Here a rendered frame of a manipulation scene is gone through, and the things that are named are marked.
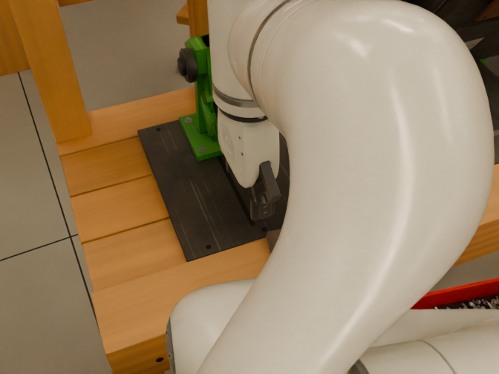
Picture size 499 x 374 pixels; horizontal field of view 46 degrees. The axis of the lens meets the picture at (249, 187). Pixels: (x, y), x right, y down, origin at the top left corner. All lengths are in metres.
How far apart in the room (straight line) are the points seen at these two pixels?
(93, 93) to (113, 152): 1.63
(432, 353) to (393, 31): 0.14
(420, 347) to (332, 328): 0.07
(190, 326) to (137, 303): 0.56
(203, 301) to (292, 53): 0.39
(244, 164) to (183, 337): 0.21
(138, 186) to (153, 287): 0.29
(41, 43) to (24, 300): 1.23
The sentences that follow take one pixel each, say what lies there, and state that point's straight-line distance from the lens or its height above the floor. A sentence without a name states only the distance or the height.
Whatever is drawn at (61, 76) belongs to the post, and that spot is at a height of 1.07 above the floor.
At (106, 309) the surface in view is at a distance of 1.17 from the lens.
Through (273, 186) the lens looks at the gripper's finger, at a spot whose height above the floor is 1.38.
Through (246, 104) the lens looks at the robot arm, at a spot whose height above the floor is 1.48.
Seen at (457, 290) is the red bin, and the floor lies 0.92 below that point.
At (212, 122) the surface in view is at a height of 0.98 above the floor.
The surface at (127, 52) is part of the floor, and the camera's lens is 3.33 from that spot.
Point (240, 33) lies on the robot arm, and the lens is 0.42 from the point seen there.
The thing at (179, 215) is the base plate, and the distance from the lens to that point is 1.28.
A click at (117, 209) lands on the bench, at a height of 0.88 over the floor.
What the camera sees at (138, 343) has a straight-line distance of 1.13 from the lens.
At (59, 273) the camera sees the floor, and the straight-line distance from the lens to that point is 2.38.
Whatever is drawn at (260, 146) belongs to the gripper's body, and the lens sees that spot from 0.67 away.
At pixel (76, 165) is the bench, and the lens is 1.46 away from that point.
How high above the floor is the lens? 1.89
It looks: 48 degrees down
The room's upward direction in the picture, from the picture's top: straight up
